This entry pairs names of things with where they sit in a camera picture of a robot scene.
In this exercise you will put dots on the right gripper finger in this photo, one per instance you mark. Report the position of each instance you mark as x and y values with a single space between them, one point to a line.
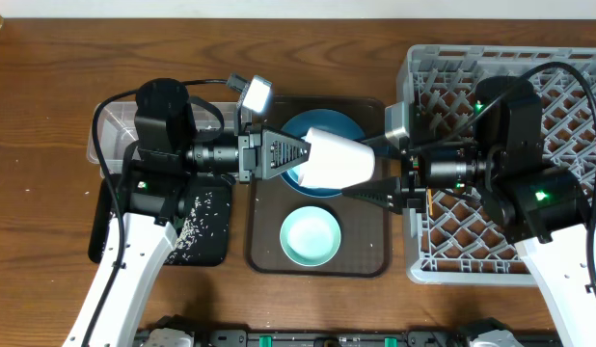
381 146
385 193

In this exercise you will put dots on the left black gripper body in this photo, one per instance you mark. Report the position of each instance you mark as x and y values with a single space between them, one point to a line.
222 157

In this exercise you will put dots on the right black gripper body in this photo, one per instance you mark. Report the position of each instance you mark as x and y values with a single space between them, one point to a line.
457 168

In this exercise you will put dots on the wooden chopstick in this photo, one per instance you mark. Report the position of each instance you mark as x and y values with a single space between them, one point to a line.
430 202

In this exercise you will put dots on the pink cup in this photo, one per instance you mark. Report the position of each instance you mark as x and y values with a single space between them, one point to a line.
335 162

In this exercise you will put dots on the white rice pile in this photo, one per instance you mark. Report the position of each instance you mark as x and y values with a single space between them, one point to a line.
203 238

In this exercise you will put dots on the mint green bowl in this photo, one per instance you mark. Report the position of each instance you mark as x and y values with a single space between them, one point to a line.
310 236

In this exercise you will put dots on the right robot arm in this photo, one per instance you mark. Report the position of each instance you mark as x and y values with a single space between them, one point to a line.
540 207

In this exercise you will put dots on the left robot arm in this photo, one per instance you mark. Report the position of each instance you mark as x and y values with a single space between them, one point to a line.
157 188

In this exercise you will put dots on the grey dishwasher rack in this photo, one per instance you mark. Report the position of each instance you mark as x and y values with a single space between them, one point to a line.
459 244

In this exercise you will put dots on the black waste tray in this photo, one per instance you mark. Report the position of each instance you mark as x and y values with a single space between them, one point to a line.
104 212

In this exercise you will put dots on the clear plastic waste bin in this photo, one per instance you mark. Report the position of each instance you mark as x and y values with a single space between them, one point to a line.
123 150

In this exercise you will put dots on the dark blue plate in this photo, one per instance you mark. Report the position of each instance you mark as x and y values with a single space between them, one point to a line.
327 120

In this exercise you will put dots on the brown serving tray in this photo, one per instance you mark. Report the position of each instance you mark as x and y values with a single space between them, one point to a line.
365 246

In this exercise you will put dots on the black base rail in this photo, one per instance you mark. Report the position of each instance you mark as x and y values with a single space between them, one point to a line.
180 331

